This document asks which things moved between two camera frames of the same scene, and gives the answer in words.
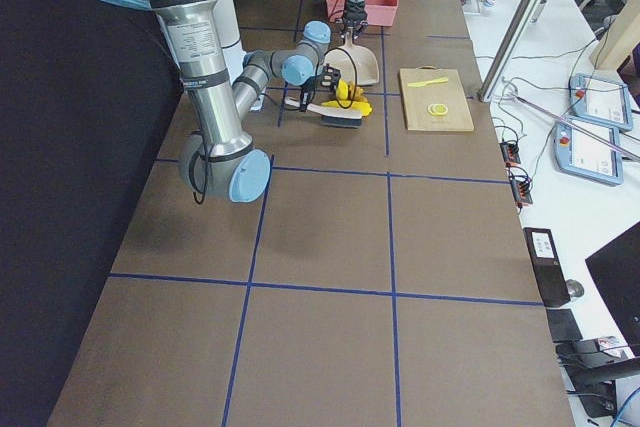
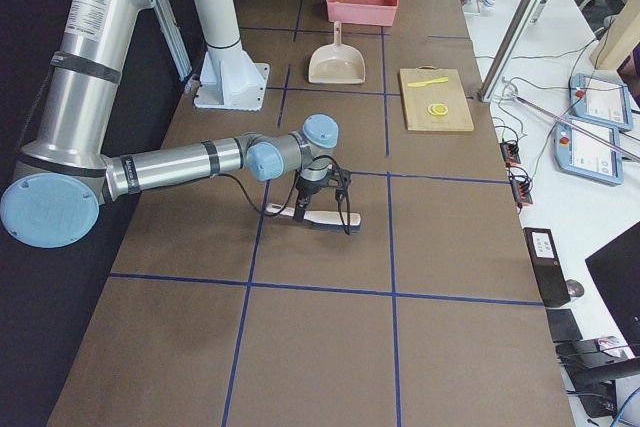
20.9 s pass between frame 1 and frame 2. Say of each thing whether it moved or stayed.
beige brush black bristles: moved
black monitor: stayed
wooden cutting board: stayed
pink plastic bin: stayed
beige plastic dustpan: moved
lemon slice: stayed
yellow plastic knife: stayed
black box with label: stayed
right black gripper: moved
